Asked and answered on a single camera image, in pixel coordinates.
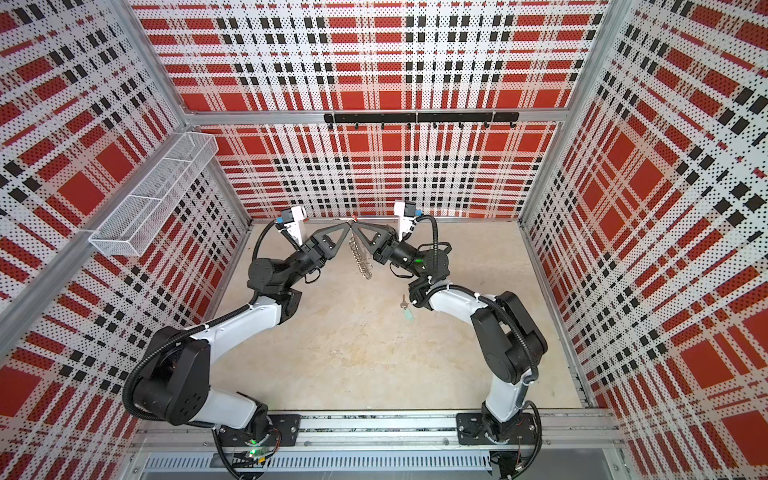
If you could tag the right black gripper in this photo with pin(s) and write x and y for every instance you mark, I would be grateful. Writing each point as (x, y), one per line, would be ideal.
(386, 247)

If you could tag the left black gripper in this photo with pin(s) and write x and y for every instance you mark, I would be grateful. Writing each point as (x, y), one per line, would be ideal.
(320, 249)

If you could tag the grey key organizer red handle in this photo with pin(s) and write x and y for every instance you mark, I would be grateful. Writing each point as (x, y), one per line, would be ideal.
(360, 257)

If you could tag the small key with teal tag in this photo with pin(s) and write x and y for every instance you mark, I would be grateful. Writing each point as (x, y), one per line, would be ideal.
(407, 309)

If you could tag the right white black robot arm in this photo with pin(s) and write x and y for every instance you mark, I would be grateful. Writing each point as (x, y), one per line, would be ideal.
(511, 343)

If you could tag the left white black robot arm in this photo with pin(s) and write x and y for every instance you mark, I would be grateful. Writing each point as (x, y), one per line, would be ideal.
(171, 383)

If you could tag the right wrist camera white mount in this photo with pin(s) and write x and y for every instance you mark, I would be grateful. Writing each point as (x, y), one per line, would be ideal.
(407, 213)

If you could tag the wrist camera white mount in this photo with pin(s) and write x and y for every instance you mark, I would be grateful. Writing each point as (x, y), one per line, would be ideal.
(291, 224)
(407, 213)

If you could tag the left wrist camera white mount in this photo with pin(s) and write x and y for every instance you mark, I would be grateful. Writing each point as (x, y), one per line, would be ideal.
(291, 224)

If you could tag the black hook rail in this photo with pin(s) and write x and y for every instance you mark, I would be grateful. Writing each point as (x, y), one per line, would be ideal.
(357, 119)

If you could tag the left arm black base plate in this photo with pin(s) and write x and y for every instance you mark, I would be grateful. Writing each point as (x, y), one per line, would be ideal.
(277, 427)

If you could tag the white wire mesh basket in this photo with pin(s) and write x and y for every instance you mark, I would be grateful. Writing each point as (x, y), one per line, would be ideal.
(134, 223)

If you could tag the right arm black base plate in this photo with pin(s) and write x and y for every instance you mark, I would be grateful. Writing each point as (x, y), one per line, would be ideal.
(474, 429)

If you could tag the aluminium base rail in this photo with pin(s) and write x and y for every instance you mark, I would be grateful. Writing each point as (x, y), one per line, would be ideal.
(420, 444)

